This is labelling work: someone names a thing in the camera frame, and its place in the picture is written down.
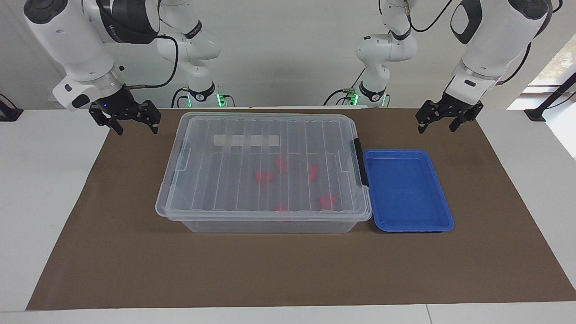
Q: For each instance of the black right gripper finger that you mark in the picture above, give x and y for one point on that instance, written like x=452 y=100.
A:
x=116 y=126
x=154 y=117

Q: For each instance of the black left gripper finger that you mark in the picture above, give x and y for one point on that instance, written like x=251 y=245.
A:
x=427 y=114
x=463 y=119

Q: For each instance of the brown table mat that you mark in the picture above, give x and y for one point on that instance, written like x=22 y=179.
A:
x=135 y=252

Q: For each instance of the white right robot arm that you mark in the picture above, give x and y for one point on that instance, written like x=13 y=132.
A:
x=72 y=40

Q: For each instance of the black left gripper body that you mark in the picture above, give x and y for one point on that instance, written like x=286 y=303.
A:
x=455 y=107

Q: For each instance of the black stand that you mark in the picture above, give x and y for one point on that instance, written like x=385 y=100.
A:
x=546 y=101

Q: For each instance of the blue plastic tray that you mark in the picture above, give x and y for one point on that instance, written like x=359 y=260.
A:
x=405 y=198

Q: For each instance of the black stand foot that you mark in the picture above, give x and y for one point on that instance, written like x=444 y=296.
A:
x=9 y=113

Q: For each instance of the black box latch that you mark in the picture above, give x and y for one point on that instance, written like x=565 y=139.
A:
x=360 y=162

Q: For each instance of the red block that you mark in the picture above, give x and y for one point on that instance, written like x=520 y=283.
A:
x=328 y=201
x=264 y=176
x=281 y=164
x=312 y=172
x=281 y=208

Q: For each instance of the clear plastic box lid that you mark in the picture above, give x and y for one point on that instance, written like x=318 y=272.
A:
x=225 y=189

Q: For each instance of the green lit base connector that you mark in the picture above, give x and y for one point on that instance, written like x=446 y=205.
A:
x=354 y=98
x=220 y=100

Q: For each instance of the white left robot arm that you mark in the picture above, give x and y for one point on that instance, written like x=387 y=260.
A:
x=495 y=36

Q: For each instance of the clear plastic storage box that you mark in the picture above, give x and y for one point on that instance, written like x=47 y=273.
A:
x=270 y=225

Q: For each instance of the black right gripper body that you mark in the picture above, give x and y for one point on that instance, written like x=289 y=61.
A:
x=121 y=105

